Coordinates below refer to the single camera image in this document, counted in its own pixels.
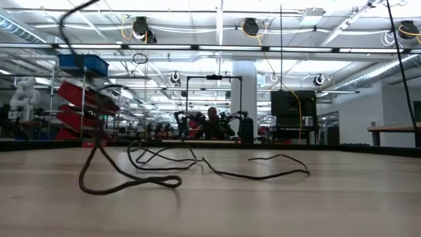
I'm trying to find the hanging black cable loop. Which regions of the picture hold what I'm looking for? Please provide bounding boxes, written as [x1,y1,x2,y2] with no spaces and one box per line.
[132,52,149,65]

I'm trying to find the black gantry frame with camera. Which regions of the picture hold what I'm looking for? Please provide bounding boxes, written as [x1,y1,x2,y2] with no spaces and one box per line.
[185,74,243,139]

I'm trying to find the thin vertical black rod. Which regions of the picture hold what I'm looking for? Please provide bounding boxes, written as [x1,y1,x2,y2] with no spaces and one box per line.
[280,4,284,92]

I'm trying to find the black diagonal cable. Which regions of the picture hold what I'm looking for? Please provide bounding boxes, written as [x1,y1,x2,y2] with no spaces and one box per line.
[385,0,418,132]

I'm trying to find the wooden bench table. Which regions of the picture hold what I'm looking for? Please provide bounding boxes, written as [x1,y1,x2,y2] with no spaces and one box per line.
[367,123,421,148]

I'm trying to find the blue storage bin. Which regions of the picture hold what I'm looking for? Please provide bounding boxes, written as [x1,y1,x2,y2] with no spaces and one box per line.
[58,54,110,77]

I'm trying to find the long thin black cord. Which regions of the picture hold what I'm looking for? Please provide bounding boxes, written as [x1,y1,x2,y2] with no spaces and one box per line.
[59,0,310,196]

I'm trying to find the white building pillar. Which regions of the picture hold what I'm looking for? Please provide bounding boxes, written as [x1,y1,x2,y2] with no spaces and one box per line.
[231,61,259,138]

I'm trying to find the yellow power cord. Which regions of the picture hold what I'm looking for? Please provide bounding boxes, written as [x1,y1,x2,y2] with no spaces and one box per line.
[241,21,303,142]

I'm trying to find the long ceiling light strip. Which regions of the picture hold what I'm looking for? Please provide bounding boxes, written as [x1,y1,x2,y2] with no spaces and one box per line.
[0,43,421,55]

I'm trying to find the red tilted shelf bin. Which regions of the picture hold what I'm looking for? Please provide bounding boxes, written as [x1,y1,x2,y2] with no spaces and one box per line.
[55,128,82,141]
[57,81,120,116]
[55,104,105,133]

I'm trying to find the metal shelf rack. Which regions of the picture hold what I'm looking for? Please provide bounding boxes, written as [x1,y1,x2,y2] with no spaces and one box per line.
[47,65,123,142]

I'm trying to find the person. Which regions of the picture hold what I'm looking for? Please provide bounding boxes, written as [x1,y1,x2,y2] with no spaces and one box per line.
[193,107,236,140]

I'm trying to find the black cylindrical stand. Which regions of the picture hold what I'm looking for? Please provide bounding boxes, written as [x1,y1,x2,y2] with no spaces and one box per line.
[241,117,255,145]

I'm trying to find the black screen on stand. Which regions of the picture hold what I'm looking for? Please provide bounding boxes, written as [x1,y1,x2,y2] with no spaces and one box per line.
[269,90,318,145]

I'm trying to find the black ceiling cord reel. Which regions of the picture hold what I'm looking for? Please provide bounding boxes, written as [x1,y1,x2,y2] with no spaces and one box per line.
[242,18,260,38]
[132,16,158,45]
[399,20,420,40]

